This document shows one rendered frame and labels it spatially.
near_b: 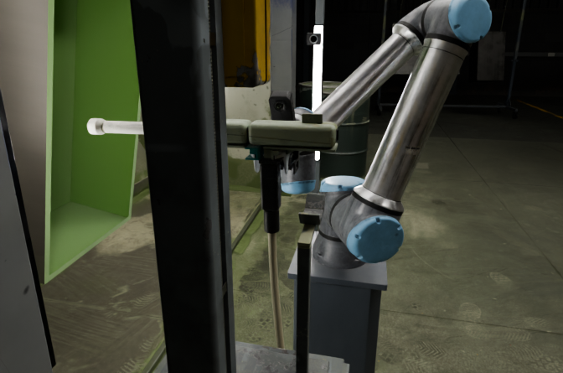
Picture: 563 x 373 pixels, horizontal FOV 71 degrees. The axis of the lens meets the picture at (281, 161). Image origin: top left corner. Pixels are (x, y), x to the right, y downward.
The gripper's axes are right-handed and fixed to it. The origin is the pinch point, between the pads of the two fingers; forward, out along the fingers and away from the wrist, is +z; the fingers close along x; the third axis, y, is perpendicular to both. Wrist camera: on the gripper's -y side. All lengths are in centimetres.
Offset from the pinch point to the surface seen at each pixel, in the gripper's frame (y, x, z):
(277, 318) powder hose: 34.4, -1.9, 1.3
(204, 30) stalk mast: -19.5, -4.3, 34.0
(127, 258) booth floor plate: 110, 126, -126
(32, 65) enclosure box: -12, 87, -41
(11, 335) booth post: 34, 46, 17
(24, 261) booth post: 22, 46, 11
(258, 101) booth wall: 30, 77, -261
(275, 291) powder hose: 28.7, -1.2, 0.3
